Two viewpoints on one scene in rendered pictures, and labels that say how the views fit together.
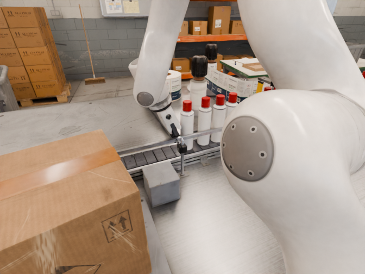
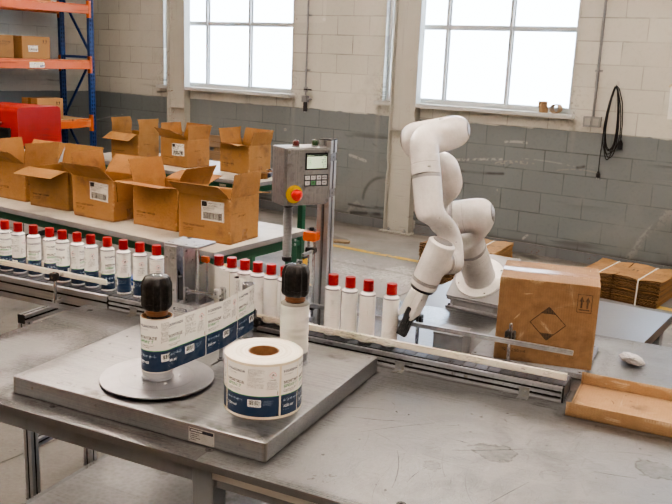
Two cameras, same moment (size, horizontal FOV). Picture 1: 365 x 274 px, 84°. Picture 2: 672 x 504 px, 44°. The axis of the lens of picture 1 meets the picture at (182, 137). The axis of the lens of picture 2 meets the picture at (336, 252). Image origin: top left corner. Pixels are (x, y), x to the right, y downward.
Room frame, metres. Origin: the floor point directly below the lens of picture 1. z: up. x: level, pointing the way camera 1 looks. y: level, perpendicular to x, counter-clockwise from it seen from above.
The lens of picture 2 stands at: (2.47, 1.71, 1.76)
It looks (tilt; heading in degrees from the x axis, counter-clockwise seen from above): 13 degrees down; 228
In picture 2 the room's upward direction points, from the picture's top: 2 degrees clockwise
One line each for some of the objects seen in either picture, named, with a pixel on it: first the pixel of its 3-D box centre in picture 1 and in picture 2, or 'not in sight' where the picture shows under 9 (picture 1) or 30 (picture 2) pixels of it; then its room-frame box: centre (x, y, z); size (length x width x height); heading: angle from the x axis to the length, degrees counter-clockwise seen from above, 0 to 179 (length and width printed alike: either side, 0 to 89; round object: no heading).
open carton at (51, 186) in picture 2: not in sight; (59, 177); (0.37, -3.27, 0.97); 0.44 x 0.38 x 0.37; 19
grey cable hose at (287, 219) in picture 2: not in sight; (287, 231); (0.77, -0.45, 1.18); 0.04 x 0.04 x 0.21
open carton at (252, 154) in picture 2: not in sight; (242, 150); (-1.56, -4.05, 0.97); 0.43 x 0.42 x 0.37; 11
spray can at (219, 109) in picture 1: (218, 119); (349, 307); (0.75, -0.15, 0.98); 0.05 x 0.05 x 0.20
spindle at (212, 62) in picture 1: (209, 67); (157, 326); (1.42, -0.19, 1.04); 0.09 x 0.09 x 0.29
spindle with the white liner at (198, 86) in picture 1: (198, 86); (294, 313); (1.03, -0.08, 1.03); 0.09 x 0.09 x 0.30
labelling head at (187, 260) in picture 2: not in sight; (191, 279); (1.05, -0.62, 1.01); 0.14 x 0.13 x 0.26; 113
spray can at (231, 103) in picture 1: (230, 116); (332, 304); (0.77, -0.20, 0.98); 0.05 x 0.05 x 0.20
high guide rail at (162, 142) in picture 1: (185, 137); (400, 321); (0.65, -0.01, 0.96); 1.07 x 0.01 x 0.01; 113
